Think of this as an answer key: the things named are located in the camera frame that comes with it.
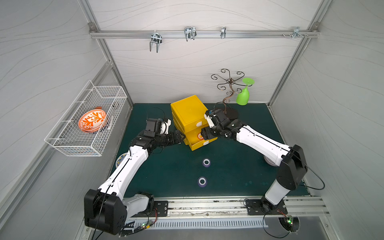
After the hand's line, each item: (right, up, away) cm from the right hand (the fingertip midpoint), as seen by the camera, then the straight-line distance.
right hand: (206, 130), depth 84 cm
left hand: (-15, -4, -6) cm, 17 cm away
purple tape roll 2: (-3, -29, -2) cm, 29 cm away
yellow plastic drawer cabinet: (-10, +7, 0) cm, 12 cm away
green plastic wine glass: (+24, +21, +12) cm, 34 cm away
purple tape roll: (0, -20, +5) cm, 21 cm away
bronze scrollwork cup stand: (+21, +11, +34) cm, 41 cm away
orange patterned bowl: (-54, +6, -17) cm, 56 cm away
